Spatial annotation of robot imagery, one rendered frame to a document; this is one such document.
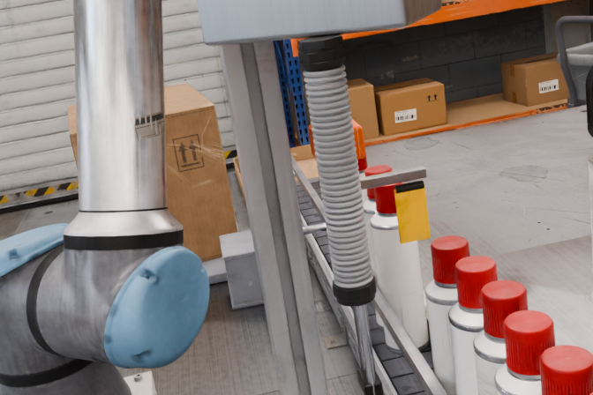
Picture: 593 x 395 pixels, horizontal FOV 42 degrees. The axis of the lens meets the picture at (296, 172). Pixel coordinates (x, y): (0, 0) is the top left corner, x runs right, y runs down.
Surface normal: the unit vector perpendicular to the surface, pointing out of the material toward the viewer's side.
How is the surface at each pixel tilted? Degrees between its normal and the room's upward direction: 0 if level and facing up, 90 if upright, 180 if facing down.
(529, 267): 0
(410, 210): 90
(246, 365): 0
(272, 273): 90
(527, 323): 3
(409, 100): 90
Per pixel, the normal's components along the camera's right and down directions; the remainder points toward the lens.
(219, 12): -0.43, 0.32
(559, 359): -0.10, -0.96
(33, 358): 0.15, 0.22
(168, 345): 0.85, 0.11
